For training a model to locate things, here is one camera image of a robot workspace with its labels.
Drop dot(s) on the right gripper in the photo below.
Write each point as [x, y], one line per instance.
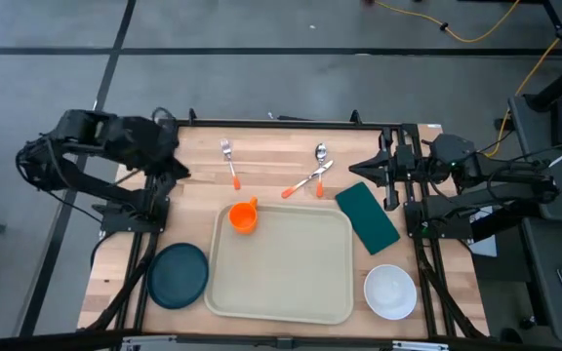
[408, 158]

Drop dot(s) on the grey desk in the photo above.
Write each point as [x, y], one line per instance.
[554, 234]

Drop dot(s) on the white paper sheet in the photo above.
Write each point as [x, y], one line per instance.
[486, 246]

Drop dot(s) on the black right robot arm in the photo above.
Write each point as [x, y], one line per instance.
[505, 187]

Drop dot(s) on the beige plastic tray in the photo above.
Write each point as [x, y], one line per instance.
[286, 268]

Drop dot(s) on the orange plastic cup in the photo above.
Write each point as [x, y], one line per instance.
[243, 217]

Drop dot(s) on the dark blue plate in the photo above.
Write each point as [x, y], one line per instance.
[177, 275]

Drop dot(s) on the black metal table frame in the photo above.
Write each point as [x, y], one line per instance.
[286, 124]

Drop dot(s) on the white bowl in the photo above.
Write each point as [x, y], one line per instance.
[389, 291]

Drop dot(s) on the black crossbeam with silver brackets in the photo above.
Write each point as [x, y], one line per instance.
[281, 342]

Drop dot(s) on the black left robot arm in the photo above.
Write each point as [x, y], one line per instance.
[91, 187]

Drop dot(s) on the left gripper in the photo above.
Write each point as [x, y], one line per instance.
[156, 141]

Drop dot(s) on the dark green napkin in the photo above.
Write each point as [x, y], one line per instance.
[366, 217]

